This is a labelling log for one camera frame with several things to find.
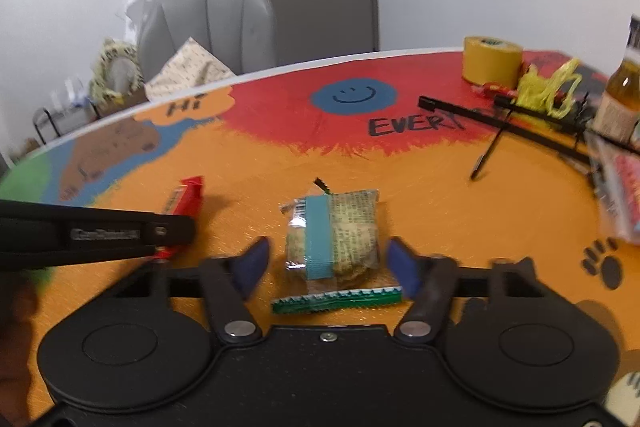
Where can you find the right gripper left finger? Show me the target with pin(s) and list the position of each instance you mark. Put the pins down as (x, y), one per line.
(152, 334)

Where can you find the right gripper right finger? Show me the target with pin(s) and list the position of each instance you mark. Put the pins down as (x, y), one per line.
(505, 335)

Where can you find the red candy bar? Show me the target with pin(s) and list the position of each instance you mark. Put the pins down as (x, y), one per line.
(182, 206)

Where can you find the green teal cookie packet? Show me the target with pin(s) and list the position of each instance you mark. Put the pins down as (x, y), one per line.
(332, 246)

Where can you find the person's left hand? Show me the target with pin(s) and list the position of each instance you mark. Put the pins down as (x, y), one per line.
(20, 292)

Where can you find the small cardboard box SF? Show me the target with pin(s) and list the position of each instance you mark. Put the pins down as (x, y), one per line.
(115, 105)

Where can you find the red packet in zip bag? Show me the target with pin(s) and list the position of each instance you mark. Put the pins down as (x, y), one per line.
(615, 173)

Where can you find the panda print neck pillow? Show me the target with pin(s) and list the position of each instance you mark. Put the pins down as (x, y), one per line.
(116, 72)

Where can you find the dotted cream cushion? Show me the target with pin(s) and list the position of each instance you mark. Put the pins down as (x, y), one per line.
(190, 67)

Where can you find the colourful cartoon table mat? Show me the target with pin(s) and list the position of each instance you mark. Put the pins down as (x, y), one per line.
(445, 185)

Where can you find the amber liquor bottle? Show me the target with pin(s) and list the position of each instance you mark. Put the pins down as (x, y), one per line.
(618, 114)

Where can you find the yellow tape roll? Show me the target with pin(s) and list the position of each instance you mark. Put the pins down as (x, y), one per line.
(491, 60)

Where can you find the grey upholstered chair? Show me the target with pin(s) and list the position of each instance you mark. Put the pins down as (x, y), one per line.
(240, 33)

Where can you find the black wire shelf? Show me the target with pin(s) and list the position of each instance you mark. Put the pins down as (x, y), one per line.
(51, 124)

